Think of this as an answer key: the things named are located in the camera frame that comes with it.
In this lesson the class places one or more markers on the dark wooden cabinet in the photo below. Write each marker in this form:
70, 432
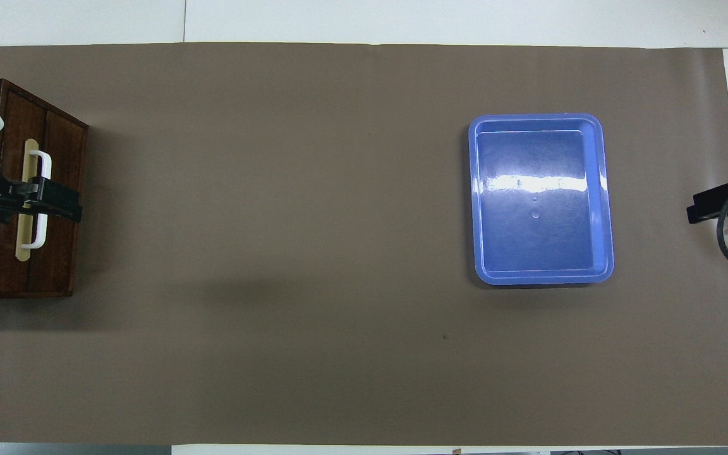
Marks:
64, 253

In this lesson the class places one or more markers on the blue plastic tray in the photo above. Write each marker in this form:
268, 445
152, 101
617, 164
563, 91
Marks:
541, 240

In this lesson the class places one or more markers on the brown table mat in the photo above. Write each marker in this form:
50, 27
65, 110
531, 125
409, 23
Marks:
313, 253

